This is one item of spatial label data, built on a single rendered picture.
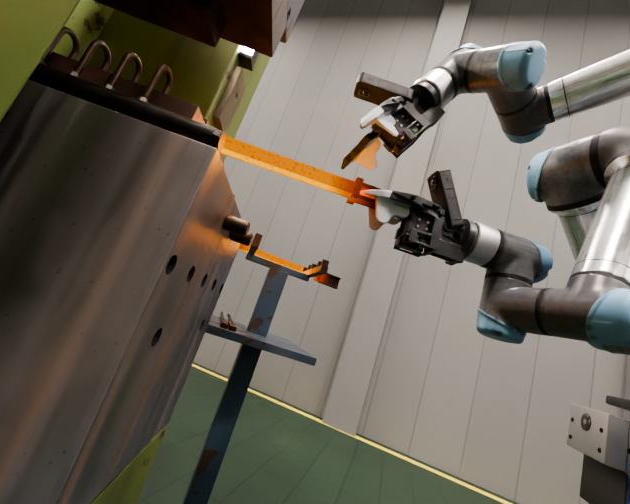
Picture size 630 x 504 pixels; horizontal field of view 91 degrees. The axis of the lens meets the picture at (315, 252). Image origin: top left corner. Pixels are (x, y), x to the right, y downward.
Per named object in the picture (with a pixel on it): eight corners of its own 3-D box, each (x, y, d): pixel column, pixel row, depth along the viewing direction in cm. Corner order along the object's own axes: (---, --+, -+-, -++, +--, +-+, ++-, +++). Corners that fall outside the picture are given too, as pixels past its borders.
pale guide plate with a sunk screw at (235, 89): (224, 137, 91) (245, 90, 95) (219, 118, 82) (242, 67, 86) (218, 134, 91) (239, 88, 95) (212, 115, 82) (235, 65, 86)
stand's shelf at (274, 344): (286, 344, 119) (288, 339, 119) (314, 366, 81) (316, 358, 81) (210, 320, 113) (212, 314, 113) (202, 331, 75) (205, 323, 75)
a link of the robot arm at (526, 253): (554, 287, 53) (560, 241, 55) (496, 267, 52) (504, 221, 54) (519, 290, 61) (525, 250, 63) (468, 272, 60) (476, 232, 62)
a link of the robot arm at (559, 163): (669, 374, 67) (590, 139, 59) (585, 358, 80) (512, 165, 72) (685, 342, 72) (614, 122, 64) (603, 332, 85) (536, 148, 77)
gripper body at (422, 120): (409, 140, 55) (452, 104, 58) (376, 106, 56) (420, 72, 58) (393, 161, 62) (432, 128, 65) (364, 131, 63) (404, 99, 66)
